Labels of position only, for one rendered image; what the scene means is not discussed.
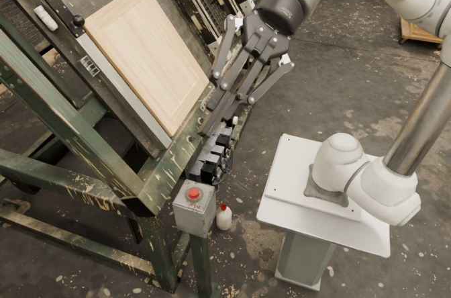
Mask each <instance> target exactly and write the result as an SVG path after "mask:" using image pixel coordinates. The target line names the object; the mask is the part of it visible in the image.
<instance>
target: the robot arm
mask: <svg viewBox="0 0 451 298"><path fill-rule="evenodd" d="M320 1H321V0H258V2H257V3H256V5H255V6H254V8H253V10H252V11H251V12H250V13H249V14H248V15H246V16H244V18H243V19H240V18H235V17H234V15H232V14H229V15H228V16H227V17H226V19H225V20H224V22H223V36H222V39H221V42H220V45H219V48H218V50H217V54H216V56H215V60H214V62H213V66H212V68H211V72H210V74H209V81H210V82H212V83H213V84H214V86H215V91H214V92H213V94H212V96H211V97H210V99H209V101H208V102H207V104H206V106H205V108H206V109H207V110H209V111H210V112H209V114H208V116H207V117H206V118H205V121H204V122H203V123H202V125H201V127H200V128H199V130H198V132H197V134H198V135H200V136H201V137H202V138H204V139H207V138H210V137H211V135H212V134H213V133H214V131H215V129H216V127H217V126H218V124H219V123H220V121H221V120H224V121H227V120H229V119H230V118H231V116H232V115H233V113H234V112H235V110H236V108H237V106H238V105H239V104H242V105H244V106H249V105H251V104H254V103H255V102H256V101H257V100H258V99H259V98H260V97H261V96H262V95H263V94H264V93H265V92H266V91H267V90H268V89H269V88H270V87H271V86H272V85H273V84H274V83H275V82H276V81H277V80H278V79H279V78H280V77H281V76H282V75H283V74H285V73H287V72H289V71H290V70H293V69H294V68H295V67H296V64H295V63H294V62H293V61H290V59H289V57H288V54H287V52H288V51H289V44H290V41H291V40H292V38H293V36H294V35H295V33H296V31H297V30H298V28H299V26H300V25H301V24H302V23H303V22H304V21H306V20H307V19H308V18H310V16H311V14H312V13H313V11H314V9H315V8H316V7H317V4H318V3H319V2H320ZM385 1H386V2H387V3H388V4H389V5H390V6H391V7H392V8H393V9H394V10H395V12H396V13H397V15H399V16H400V17H402V18H403V19H404V20H405V21H408V22H410V23H414V24H415V25H416V26H417V27H419V28H421V29H423V30H424V31H426V32H428V33H430V34H431V35H433V36H435V37H438V38H440V39H443V42H442V49H441V52H440V58H441V62H440V64H439V66H438V67H437V69H436V71H435V73H434V74H433V76H432V77H431V79H430V81H429V83H428V84H427V86H426V88H425V89H424V91H423V93H422V94H421V96H420V98H419V99H418V101H417V103H416V104H415V106H414V108H413V109H412V111H411V113H410V114H409V116H408V118H407V120H406V121H405V123H404V124H403V127H402V128H401V130H400V131H399V133H398V134H397V137H396V138H395V140H394V142H393V143H392V145H391V147H390V148H389V150H388V152H387V153H386V155H385V156H383V157H379V158H376V159H374V160H373V162H371V161H370V160H369V159H368V157H367V156H366V154H365V153H364V152H363V148H362V146H361V145H360V143H359V141H358V140H357V139H356V138H354V137H353V136H351V135H349V134H345V133H338V134H334V135H333V136H330V137H329V138H328V139H327V140H326V141H324V142H323V143H322V144H321V146H320V147H319V149H318V151H317V154H316V156H315V160H314V163H311V164H310V165H309V176H308V180H307V186H306V188H305V190H304V192H303V194H304V196H306V197H314V198H316V199H321V200H324V201H328V202H331V203H335V204H338V205H340V206H342V207H347V206H348V205H349V201H348V197H349V198H351V200H353V202H355V203H356V204H357V205H358V206H360V207H361V208H362V209H363V210H365V211H366V212H367V213H369V214H371V215H372V216H373V217H375V218H377V219H378V220H380V221H383V222H385V223H386V224H390V225H392V226H404V225H405V224H406V223H407V222H408V221H409V220H410V219H411V218H412V217H413V216H414V215H415V214H416V213H417V212H418V211H419V210H420V208H421V200H420V197H419V195H418V194H417V193H416V192H415V189H416V186H417V176H416V173H415V171H416V169H417V168H418V166H419V165H420V163H421V162H422V160H423V159H424V158H425V156H426V154H427V153H428V152H429V151H430V149H431V147H432V146H433V145H434V143H435V141H436V140H437V139H438V137H439V136H440V134H441V133H442V132H443V130H444V128H445V127H446V126H447V124H448V123H449V122H450V120H451V0H385ZM239 28H240V33H241V43H242V47H241V49H240V51H239V52H238V55H237V56H236V57H235V59H234V61H233V62H232V64H231V65H230V67H229V68H228V70H227V71H226V73H225V74H224V76H223V78H222V77H221V73H222V70H223V67H224V64H225V62H226V58H227V56H228V52H229V50H230V46H231V44H232V40H233V38H234V34H235V33H236V32H237V31H238V30H239ZM250 54H251V55H253V57H254V60H253V61H252V63H251V65H250V67H249V69H248V70H247V72H246V74H245V75H244V77H243V78H242V80H241V81H240V84H239V85H238V86H237V88H236V90H235V91H234V93H233V94H231V93H230V92H229V91H228V90H227V89H228V88H229V86H230V85H231V83H232V81H233V80H234V78H235V77H236V75H237V73H238V72H239V70H240V69H241V67H242V65H243V64H244V63H245V61H246V59H247V57H248V56H249V55H250ZM275 58H280V60H279V61H278V62H277V68H276V69H274V70H273V71H272V72H271V73H270V74H269V75H268V76H267V77H266V78H265V79H264V80H263V81H262V82H261V83H260V84H259V85H258V86H257V87H256V88H255V89H254V90H253V91H252V92H251V93H250V94H249V95H246V93H247V92H248V89H249V88H250V86H251V85H252V83H253V82H254V79H255V78H256V76H257V75H258V73H259V72H260V69H261V68H262V66H263V65H264V63H265V62H267V61H269V60H273V59H275Z"/></svg>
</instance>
